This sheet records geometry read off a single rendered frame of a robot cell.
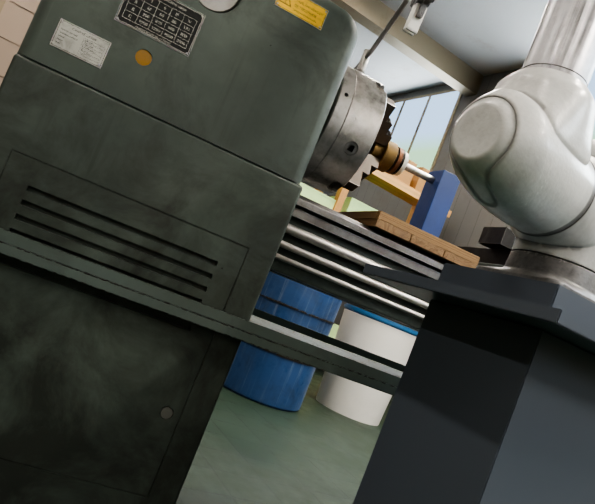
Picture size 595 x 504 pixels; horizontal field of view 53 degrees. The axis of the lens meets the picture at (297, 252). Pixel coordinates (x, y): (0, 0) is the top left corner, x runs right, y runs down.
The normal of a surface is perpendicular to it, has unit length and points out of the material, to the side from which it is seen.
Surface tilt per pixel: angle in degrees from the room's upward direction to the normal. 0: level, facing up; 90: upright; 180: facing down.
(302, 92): 90
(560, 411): 90
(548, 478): 90
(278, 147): 90
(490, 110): 100
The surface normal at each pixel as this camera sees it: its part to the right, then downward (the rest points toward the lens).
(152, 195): 0.31, 0.05
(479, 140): -0.75, -0.24
